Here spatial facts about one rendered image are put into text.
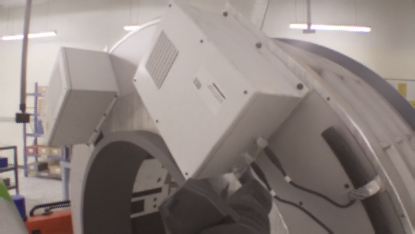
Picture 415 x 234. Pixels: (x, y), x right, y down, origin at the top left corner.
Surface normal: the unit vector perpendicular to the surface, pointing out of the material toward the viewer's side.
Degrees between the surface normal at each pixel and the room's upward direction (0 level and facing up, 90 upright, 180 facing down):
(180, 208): 98
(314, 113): 90
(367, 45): 90
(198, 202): 98
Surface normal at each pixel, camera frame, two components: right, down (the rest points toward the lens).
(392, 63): -0.13, 0.03
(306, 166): -0.73, 0.00
